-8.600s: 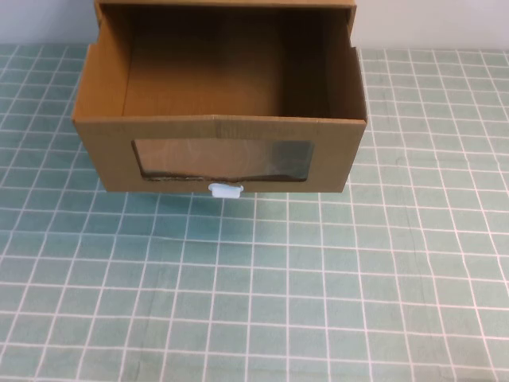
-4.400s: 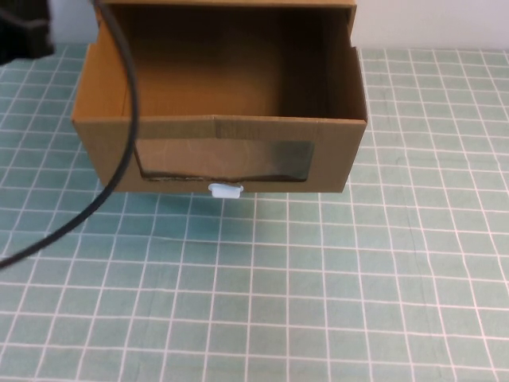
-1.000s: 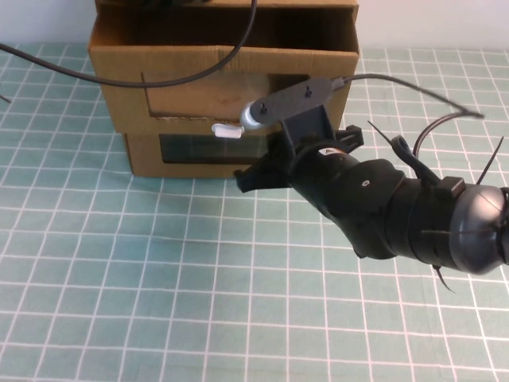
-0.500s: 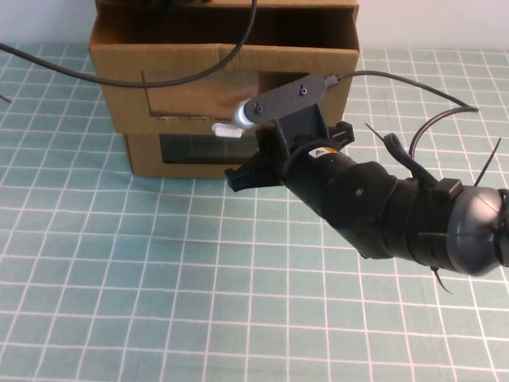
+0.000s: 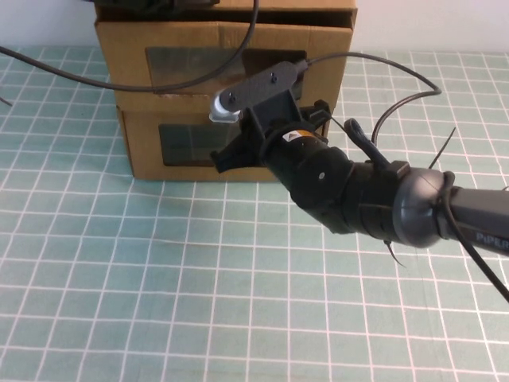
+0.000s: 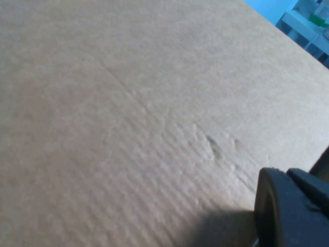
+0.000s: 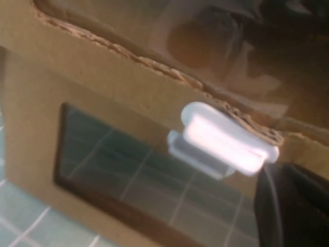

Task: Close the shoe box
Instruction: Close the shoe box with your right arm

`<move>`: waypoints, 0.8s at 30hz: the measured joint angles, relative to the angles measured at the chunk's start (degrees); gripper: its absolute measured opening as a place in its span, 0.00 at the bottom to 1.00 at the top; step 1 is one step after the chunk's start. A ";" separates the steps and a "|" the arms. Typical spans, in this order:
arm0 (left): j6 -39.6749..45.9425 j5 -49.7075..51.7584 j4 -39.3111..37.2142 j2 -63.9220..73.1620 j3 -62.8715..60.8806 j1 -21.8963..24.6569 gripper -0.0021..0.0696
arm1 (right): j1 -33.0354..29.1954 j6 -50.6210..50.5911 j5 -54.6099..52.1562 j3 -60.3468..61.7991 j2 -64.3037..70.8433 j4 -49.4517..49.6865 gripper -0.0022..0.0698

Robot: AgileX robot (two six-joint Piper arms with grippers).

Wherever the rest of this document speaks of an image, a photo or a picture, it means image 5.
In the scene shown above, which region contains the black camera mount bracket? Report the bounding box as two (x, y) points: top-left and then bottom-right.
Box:
(243, 89), (305, 138)

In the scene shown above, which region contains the cardboard drawer with window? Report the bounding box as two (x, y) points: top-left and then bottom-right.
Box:
(95, 20), (354, 105)

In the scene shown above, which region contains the black oblong wrist camera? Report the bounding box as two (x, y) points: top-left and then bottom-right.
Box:
(212, 60), (309, 120)

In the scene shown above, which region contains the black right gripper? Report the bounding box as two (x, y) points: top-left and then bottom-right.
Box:
(213, 100), (332, 174)

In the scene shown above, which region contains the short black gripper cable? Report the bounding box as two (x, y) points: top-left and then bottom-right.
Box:
(344, 118), (409, 180)

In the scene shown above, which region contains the black right camera cable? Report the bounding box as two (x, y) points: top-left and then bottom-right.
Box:
(296, 51), (509, 303)

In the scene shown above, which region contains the white plastic drawer handle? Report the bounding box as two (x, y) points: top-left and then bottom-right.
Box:
(209, 101), (242, 123)

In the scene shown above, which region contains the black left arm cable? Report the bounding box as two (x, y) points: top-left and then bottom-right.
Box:
(0, 0), (262, 92)

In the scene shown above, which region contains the green checked tablecloth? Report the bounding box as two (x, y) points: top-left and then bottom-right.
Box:
(0, 45), (509, 382)

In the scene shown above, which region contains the black zip tie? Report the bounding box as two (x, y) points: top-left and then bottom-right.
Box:
(428, 127), (457, 170)
(382, 237), (407, 268)

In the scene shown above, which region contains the cardboard shoe box shell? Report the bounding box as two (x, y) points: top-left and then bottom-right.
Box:
(94, 1), (358, 108)

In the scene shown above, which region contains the cardboard shoe box with window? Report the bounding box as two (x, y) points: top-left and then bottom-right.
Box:
(116, 93), (339, 183)

